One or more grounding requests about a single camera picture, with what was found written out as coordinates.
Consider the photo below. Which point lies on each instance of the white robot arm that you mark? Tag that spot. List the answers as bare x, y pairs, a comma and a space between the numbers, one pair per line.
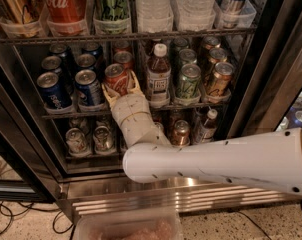
270, 161

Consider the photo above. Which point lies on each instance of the blue pepsi can rear left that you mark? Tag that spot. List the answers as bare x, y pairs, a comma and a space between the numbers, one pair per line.
65, 53

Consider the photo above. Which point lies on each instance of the water bottle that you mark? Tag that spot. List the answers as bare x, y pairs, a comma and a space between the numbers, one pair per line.
193, 15
154, 15

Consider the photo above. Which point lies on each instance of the gold can front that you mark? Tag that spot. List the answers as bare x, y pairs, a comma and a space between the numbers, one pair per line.
218, 81

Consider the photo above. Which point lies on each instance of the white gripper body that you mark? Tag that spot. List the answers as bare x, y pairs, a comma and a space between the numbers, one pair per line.
128, 106

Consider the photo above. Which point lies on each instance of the green lacroix can front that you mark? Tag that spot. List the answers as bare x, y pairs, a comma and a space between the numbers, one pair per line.
188, 82

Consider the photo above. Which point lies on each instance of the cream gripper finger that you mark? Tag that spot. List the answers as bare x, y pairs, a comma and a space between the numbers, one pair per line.
110, 95
133, 84

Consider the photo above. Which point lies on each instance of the blue pepsi can front left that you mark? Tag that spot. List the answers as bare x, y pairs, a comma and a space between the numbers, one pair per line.
54, 94

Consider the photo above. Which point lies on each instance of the silver can bottom far left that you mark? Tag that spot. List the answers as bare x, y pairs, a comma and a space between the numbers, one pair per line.
77, 143

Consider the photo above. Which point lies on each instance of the gold can top shelf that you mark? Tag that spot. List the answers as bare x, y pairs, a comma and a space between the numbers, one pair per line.
20, 18

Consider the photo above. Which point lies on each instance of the red coke can front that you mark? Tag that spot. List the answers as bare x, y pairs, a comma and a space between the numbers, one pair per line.
116, 78

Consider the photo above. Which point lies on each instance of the silver blue can top shelf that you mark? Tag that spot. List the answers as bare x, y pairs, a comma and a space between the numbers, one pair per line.
231, 10

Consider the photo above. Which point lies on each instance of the red coke can top shelf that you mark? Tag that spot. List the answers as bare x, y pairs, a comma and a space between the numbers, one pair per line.
66, 15

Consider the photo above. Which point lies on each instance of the copper can bottom shelf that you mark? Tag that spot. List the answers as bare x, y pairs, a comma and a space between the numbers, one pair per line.
180, 133

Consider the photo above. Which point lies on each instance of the clear plastic bin on floor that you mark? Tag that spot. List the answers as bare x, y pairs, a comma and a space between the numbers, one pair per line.
142, 224

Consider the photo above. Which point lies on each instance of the red coke can rear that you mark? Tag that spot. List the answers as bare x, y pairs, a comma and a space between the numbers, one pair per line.
122, 45

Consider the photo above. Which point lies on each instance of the blue pepsi can middle left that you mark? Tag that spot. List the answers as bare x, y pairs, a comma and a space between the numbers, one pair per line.
54, 64

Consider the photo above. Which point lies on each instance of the stainless fridge bottom grille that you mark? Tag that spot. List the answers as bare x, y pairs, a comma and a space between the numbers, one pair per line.
107, 193

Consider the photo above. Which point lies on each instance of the blue can right fridge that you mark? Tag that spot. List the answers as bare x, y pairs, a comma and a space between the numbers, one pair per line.
295, 119

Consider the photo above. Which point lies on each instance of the blue pepsi can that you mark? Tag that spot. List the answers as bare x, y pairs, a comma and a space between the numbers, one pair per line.
54, 94
89, 91
54, 64
65, 53
86, 62
94, 49

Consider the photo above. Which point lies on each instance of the tea bottle bottom shelf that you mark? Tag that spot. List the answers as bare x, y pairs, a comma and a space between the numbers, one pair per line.
205, 127

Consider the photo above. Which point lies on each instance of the water bottle top left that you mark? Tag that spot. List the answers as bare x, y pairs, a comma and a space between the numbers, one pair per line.
154, 15

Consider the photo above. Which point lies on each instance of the glass fridge door right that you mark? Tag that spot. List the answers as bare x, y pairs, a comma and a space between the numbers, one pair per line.
280, 92

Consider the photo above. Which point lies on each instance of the blue pepsi can front right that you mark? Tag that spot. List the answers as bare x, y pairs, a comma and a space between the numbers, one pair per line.
89, 91

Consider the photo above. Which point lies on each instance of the gold can rear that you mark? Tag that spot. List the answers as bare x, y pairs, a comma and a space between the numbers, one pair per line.
208, 43

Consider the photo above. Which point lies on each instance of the water bottle top right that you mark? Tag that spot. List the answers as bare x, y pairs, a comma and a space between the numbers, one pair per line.
193, 15

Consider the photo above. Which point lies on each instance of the gold can middle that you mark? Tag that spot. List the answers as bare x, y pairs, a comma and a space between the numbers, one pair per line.
214, 56

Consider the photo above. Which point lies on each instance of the green lacroix can top shelf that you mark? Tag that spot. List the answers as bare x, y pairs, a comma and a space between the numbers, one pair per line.
112, 15

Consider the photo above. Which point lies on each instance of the blue pepsi can rear right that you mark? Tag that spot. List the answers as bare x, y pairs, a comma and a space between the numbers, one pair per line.
94, 49

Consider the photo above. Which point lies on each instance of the blue pepsi can middle right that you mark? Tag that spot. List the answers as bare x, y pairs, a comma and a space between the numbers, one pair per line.
86, 62

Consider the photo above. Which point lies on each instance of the green lacroix can rear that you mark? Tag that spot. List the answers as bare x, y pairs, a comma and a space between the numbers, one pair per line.
178, 44

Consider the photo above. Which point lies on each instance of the green lacroix can middle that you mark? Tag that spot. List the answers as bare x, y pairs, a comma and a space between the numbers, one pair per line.
187, 56

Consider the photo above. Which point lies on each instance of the brown tea bottle white cap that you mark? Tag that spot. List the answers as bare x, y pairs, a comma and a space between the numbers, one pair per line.
158, 77

